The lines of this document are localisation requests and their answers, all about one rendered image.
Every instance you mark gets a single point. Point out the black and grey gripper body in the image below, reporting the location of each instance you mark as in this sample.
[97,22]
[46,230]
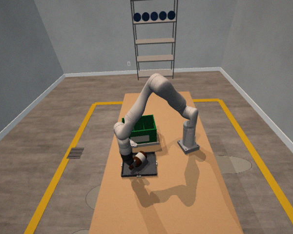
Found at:
[127,154]

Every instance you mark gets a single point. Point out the brown bottle with white label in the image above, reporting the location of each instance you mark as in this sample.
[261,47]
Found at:
[140,158]

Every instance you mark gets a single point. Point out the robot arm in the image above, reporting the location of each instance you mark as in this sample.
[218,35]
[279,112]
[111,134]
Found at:
[162,87]

